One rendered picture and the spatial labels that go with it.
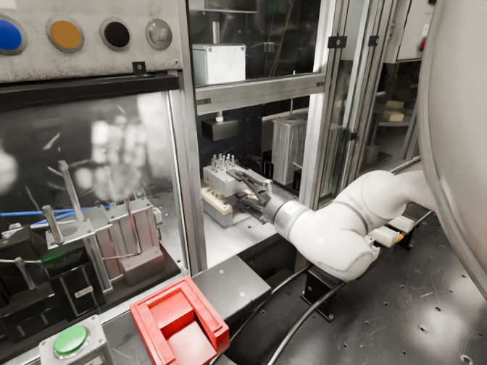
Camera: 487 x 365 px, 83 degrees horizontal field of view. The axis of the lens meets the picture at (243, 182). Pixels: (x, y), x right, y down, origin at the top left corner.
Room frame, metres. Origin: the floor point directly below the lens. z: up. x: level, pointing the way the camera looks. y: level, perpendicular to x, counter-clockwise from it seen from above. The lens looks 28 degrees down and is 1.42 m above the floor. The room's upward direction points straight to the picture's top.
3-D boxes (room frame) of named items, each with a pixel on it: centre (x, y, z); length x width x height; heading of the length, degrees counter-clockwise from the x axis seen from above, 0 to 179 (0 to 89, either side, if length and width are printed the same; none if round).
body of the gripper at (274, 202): (0.59, -0.07, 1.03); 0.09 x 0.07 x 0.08; 38
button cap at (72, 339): (0.24, 0.25, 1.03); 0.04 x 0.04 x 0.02
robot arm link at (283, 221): (0.54, -0.12, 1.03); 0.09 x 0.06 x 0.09; 128
